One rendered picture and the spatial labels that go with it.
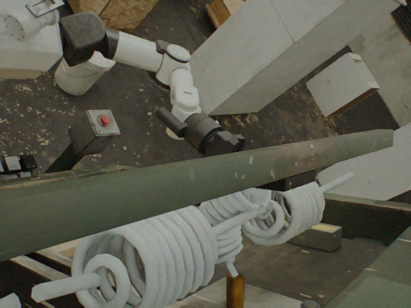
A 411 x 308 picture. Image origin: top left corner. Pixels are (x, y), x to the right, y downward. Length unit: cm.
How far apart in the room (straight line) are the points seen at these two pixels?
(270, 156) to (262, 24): 318
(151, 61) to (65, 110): 166
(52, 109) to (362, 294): 256
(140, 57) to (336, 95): 484
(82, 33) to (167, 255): 102
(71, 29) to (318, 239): 84
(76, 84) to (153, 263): 270
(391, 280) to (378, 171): 411
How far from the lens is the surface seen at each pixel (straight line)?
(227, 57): 358
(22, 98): 281
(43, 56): 117
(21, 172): 166
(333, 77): 598
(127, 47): 127
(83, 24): 124
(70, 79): 291
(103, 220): 17
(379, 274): 51
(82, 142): 169
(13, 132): 264
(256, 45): 343
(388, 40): 915
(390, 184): 459
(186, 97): 108
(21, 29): 103
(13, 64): 115
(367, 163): 462
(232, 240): 36
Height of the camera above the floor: 209
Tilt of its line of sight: 37 degrees down
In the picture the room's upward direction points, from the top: 54 degrees clockwise
